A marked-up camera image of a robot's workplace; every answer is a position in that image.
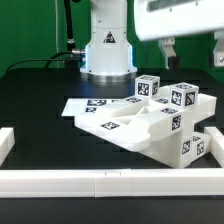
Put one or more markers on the white chair seat plate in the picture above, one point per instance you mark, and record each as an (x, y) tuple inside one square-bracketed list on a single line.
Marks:
[(173, 150)]

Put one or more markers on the white chair back frame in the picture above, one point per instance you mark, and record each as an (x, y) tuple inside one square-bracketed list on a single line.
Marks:
[(135, 122)]

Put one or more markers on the white tagged chair nut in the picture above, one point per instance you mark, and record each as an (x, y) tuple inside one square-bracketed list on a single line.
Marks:
[(147, 85)]

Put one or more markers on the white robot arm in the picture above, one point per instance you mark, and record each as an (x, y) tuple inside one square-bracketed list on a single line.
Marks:
[(109, 55)]

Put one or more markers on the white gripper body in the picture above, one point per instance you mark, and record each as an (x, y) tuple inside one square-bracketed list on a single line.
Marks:
[(155, 19)]

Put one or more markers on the white U-shaped fence frame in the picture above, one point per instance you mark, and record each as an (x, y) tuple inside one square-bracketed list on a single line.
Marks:
[(105, 183)]

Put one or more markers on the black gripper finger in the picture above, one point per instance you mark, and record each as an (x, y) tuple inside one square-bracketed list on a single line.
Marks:
[(218, 52), (166, 46)]

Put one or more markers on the white marker base sheet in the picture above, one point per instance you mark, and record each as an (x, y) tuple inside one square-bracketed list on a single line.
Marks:
[(76, 106)]

